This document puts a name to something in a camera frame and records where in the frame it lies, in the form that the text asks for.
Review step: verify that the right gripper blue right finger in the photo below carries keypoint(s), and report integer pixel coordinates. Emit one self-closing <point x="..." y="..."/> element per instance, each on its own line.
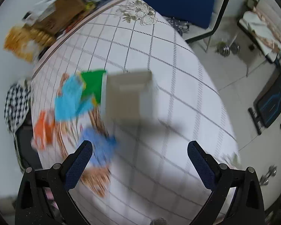
<point x="209" y="171"/>

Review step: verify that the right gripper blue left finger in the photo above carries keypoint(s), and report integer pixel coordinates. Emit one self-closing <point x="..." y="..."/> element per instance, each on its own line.
<point x="65" y="176"/>

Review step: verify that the blue plastic snack wrapper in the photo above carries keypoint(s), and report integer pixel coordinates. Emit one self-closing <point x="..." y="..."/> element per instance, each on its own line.
<point x="103" y="147"/>

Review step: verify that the orange snack bag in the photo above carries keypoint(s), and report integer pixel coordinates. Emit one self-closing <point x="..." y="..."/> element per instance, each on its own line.
<point x="43" y="131"/>

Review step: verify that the green cyan snack bag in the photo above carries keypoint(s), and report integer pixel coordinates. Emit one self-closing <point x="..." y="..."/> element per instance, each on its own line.
<point x="78" y="93"/>

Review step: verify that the green white box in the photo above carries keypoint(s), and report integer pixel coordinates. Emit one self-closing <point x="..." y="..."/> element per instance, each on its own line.
<point x="129" y="97"/>

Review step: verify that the dark folding chair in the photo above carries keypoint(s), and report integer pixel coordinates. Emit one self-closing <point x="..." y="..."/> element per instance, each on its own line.
<point x="26" y="155"/>

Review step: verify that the patterned diamond tablecloth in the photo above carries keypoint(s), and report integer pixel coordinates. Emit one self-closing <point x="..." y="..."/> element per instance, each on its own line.
<point x="150" y="174"/>

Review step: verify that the checkered black white cloth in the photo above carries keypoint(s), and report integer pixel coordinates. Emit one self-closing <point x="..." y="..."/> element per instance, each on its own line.
<point x="17" y="105"/>

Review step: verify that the black blue exercise board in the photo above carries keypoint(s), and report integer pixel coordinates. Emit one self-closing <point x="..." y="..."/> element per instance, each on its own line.
<point x="267" y="106"/>

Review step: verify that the metal dumbbell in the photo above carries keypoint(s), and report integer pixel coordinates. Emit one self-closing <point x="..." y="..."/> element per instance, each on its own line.
<point x="225" y="49"/>

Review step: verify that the golden bottle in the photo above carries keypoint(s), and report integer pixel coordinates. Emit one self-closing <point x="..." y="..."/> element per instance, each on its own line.
<point x="41" y="37"/>

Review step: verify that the yellow snack bag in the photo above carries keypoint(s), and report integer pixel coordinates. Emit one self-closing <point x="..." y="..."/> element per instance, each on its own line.
<point x="19" y="42"/>

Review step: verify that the brown cardboard box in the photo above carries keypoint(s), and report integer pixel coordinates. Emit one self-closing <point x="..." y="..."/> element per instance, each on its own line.
<point x="53" y="16"/>

